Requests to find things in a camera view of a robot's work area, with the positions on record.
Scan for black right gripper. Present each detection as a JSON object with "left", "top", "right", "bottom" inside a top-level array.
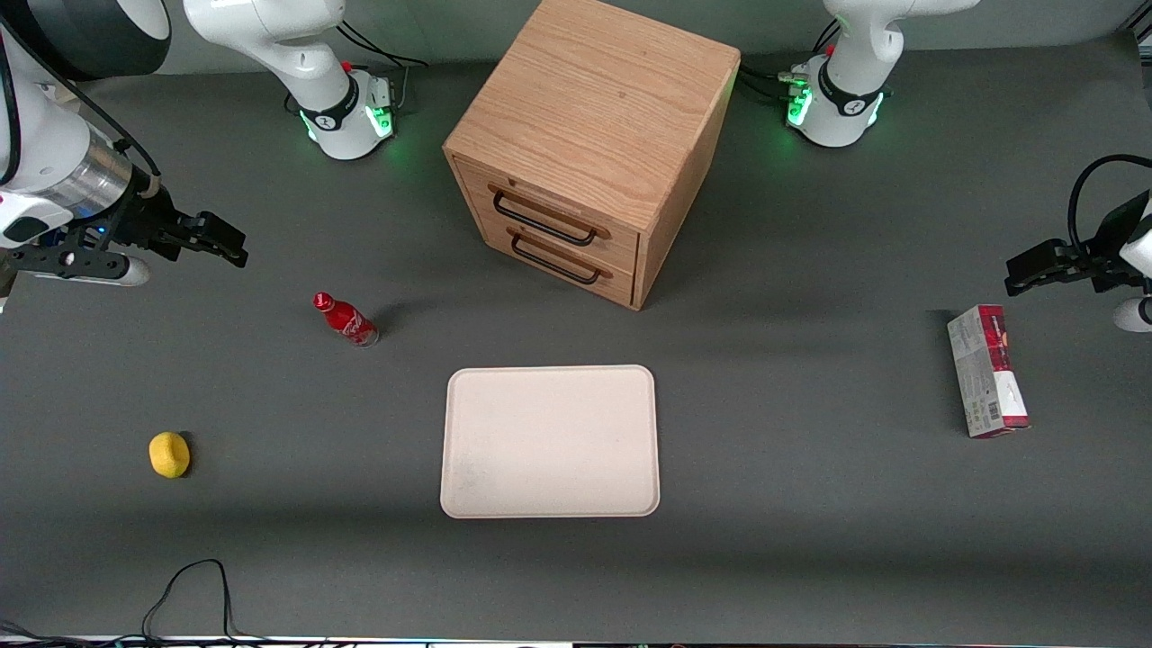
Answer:
[{"left": 88, "top": 171, "right": 248, "bottom": 268}]

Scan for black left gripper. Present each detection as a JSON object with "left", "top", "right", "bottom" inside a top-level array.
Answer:
[{"left": 1005, "top": 193, "right": 1152, "bottom": 296}]

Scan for black metal drawer handle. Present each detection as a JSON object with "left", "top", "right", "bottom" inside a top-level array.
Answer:
[
  {"left": 507, "top": 227, "right": 613, "bottom": 286},
  {"left": 489, "top": 184, "right": 613, "bottom": 248}
]

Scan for wooden drawer with worn handle plate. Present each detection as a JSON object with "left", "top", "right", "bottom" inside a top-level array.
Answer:
[{"left": 453, "top": 155, "right": 642, "bottom": 271}]

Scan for wooden drawer with clean front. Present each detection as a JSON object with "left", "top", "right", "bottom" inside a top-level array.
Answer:
[{"left": 477, "top": 220, "right": 638, "bottom": 307}]

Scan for oak wooden drawer cabinet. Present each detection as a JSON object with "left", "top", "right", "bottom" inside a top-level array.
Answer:
[{"left": 443, "top": 0, "right": 742, "bottom": 311}]

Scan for grey and red carton box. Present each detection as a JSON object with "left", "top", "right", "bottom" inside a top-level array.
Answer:
[{"left": 947, "top": 304, "right": 1031, "bottom": 439}]

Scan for red soda bottle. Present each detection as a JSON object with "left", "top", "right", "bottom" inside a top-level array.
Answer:
[{"left": 312, "top": 292, "right": 380, "bottom": 348}]

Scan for yellow lemon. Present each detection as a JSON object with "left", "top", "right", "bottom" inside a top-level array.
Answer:
[{"left": 148, "top": 432, "right": 191, "bottom": 479}]

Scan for beige rectangular tray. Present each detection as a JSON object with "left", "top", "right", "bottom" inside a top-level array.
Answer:
[{"left": 440, "top": 364, "right": 661, "bottom": 519}]

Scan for black left arm hose cable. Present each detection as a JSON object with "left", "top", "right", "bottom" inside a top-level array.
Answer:
[{"left": 1067, "top": 154, "right": 1152, "bottom": 257}]

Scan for black arm hose cable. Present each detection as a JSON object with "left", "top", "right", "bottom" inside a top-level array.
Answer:
[
  {"left": 1067, "top": 154, "right": 1152, "bottom": 257},
  {"left": 0, "top": 22, "right": 163, "bottom": 194}
]

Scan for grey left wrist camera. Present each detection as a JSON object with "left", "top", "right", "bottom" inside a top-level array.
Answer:
[{"left": 1112, "top": 297, "right": 1152, "bottom": 335}]

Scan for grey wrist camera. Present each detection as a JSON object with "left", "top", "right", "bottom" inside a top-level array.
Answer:
[
  {"left": 1112, "top": 297, "right": 1152, "bottom": 335},
  {"left": 4, "top": 245, "right": 150, "bottom": 288}
]

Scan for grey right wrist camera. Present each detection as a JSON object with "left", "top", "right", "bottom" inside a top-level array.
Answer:
[{"left": 4, "top": 245, "right": 150, "bottom": 288}]

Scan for black right arm hose cable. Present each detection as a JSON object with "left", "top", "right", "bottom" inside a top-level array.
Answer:
[{"left": 0, "top": 22, "right": 163, "bottom": 194}]

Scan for black left arm base cables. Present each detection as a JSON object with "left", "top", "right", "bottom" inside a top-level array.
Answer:
[{"left": 736, "top": 18, "right": 842, "bottom": 104}]

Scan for black floor cable loop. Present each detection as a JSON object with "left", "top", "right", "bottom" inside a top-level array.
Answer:
[{"left": 0, "top": 559, "right": 271, "bottom": 648}]

